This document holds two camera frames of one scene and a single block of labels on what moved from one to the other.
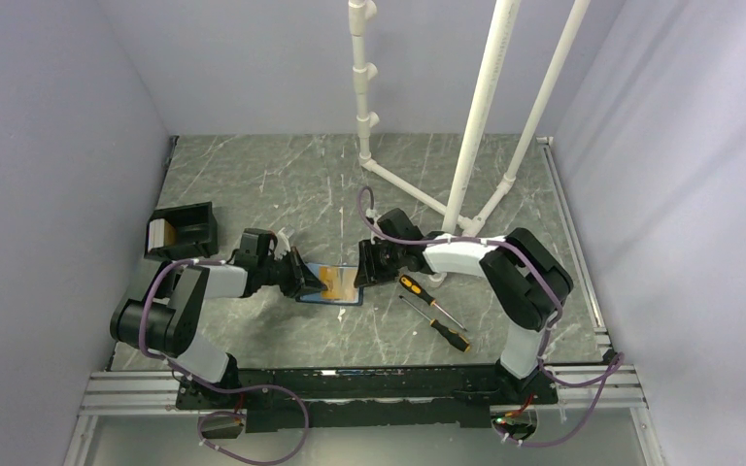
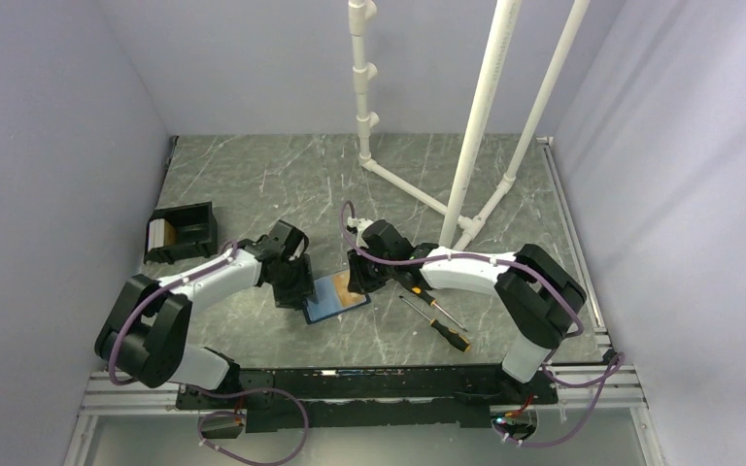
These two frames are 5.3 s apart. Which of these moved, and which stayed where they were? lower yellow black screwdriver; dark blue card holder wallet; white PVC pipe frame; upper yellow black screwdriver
Moved: dark blue card holder wallet
Stayed: white PVC pipe frame; lower yellow black screwdriver; upper yellow black screwdriver
